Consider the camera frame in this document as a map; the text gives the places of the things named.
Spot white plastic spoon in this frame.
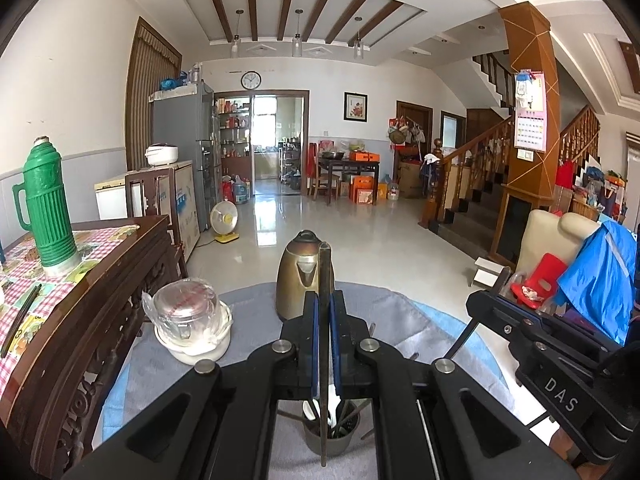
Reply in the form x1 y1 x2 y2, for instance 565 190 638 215
302 399 320 422

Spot dark chopstick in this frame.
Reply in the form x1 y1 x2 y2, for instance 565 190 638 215
318 242 331 467
445 318 480 360

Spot white spoon in holder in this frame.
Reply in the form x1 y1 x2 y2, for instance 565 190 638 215
328 391 342 428

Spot dark grey utensil holder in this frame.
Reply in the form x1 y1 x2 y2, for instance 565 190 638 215
302 401 360 457

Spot grey table cloth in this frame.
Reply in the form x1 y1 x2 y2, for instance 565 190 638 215
92 279 516 480

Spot brass electric kettle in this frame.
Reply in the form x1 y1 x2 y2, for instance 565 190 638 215
276 230 323 321

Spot blue plastic bag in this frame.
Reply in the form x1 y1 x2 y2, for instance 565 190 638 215
554 220 637 344

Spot white bowl with plastic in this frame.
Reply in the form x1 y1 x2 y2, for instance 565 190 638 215
141 278 233 366

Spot cream cushioned chair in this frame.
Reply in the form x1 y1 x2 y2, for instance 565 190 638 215
515 209 600 278

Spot small white fan heater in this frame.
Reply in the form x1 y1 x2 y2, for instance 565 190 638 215
209 200 239 244

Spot dark wooden table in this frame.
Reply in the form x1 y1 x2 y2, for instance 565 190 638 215
310 156 380 205

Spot wooden stair railing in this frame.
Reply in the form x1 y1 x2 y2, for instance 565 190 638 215
419 116 514 231

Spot carved wooden sideboard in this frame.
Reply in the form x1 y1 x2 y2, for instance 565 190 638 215
1 216 178 479

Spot white rice cooker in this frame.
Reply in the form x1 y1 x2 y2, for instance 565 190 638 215
144 144 179 167

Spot white chest freezer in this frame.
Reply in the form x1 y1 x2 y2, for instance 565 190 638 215
94 160 202 261

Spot green thermos flask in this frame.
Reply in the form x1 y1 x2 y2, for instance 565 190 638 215
12 136 81 278

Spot framed wall picture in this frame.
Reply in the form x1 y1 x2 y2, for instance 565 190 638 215
343 92 368 122

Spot wall calendar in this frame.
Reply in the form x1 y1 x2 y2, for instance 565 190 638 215
514 70 547 152

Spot round wall clock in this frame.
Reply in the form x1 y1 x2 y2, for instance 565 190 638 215
241 70 262 91

